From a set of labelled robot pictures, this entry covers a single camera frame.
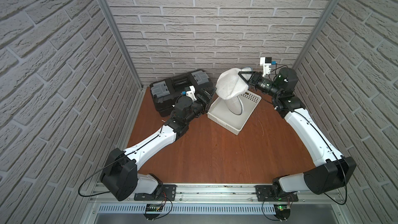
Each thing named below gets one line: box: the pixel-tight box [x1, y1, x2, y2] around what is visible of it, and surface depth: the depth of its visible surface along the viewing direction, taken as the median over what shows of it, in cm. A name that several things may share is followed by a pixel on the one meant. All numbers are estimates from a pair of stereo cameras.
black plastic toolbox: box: [149, 69, 213, 118], surface depth 99 cm
